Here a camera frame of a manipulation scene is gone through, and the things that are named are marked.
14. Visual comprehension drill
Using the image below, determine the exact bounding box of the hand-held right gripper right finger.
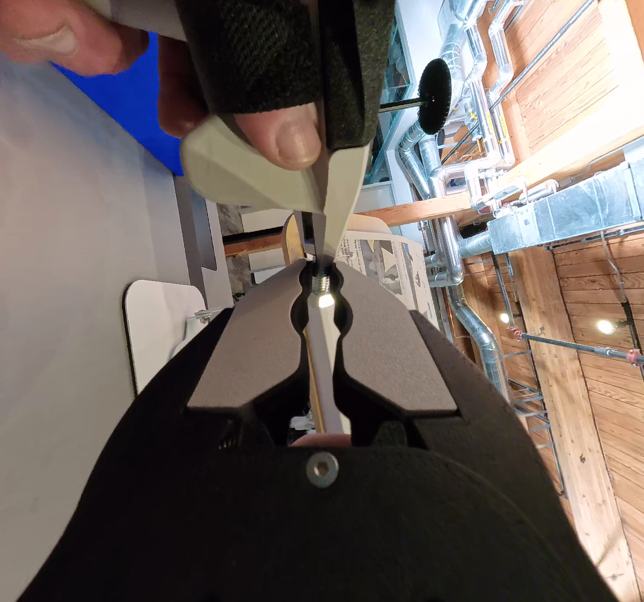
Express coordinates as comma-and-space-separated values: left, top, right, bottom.
332, 264, 460, 447

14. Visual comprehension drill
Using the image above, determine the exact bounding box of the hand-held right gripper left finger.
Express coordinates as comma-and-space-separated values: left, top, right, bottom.
187, 259, 309, 447

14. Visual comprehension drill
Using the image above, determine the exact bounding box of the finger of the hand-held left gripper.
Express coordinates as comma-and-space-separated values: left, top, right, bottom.
301, 211, 318, 261
321, 136, 376, 261

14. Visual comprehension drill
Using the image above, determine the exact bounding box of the long blue plastic bin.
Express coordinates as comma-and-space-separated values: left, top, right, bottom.
50, 31, 187, 177

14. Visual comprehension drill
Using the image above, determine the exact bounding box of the grey desk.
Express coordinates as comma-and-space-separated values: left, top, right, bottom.
0, 54, 237, 602

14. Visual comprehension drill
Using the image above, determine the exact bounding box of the person's left hand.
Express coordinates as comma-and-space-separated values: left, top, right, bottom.
0, 0, 324, 171

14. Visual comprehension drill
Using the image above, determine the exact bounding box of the printed instruction sign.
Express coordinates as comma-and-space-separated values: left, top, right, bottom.
342, 232, 441, 331

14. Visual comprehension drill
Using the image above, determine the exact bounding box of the black round-top floor stand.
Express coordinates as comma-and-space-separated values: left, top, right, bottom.
380, 58, 453, 135

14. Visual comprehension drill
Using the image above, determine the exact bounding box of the clear sign stand white base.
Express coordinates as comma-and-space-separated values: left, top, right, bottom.
122, 279, 224, 397

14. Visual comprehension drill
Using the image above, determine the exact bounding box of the silver insulated pipe bundle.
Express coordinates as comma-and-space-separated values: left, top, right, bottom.
423, 0, 560, 286

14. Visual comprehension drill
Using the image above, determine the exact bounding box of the black ceiling pipe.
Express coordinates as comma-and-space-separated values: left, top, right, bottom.
507, 328, 644, 367

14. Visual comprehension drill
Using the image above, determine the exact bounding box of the rectangular sheet-metal duct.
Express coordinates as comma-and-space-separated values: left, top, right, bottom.
487, 149, 644, 257

